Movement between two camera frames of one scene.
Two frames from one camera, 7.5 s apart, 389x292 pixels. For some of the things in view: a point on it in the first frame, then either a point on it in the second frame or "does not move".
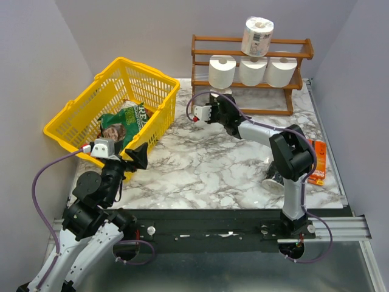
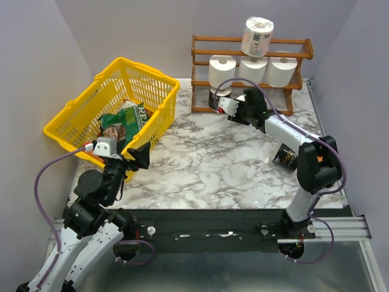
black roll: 227,92 does not move
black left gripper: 140,155 does not move
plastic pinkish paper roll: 257,36 does not move
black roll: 274,182 to 240,99
